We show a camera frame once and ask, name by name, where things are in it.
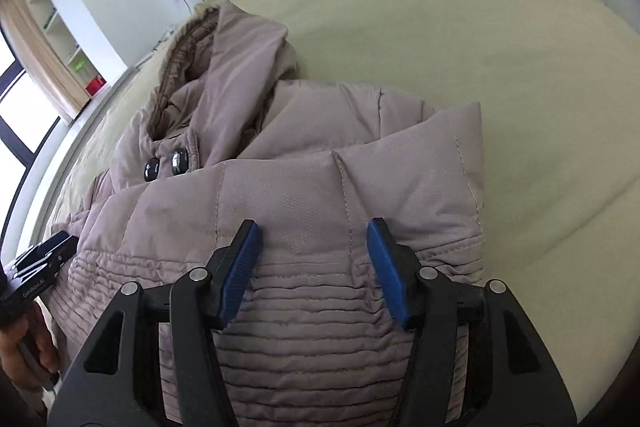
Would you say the person's left hand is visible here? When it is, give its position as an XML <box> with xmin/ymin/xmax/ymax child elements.
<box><xmin>0</xmin><ymin>301</ymin><xmax>62</xmax><ymax>390</ymax></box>

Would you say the bed with beige sheet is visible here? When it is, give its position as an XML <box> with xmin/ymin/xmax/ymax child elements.
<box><xmin>42</xmin><ymin>0</ymin><xmax>640</xmax><ymax>418</ymax></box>

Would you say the black framed window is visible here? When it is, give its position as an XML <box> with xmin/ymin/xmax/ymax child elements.
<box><xmin>0</xmin><ymin>32</ymin><xmax>61</xmax><ymax>228</ymax></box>

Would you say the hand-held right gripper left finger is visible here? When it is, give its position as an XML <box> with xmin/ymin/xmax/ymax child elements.
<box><xmin>47</xmin><ymin>219</ymin><xmax>262</xmax><ymax>427</ymax></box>

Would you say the beige curtain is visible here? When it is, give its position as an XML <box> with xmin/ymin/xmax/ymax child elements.
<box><xmin>0</xmin><ymin>0</ymin><xmax>91</xmax><ymax>118</ymax></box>

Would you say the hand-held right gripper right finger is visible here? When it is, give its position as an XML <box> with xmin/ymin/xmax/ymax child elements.
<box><xmin>366</xmin><ymin>218</ymin><xmax>578</xmax><ymax>427</ymax></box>

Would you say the mauve puffer jacket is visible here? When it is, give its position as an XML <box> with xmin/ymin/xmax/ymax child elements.
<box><xmin>50</xmin><ymin>1</ymin><xmax>486</xmax><ymax>427</ymax></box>

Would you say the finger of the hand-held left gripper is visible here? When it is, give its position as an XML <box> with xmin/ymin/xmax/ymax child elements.
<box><xmin>35</xmin><ymin>229</ymin><xmax>81</xmax><ymax>260</ymax></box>
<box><xmin>9</xmin><ymin>247</ymin><xmax>68</xmax><ymax>280</ymax></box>

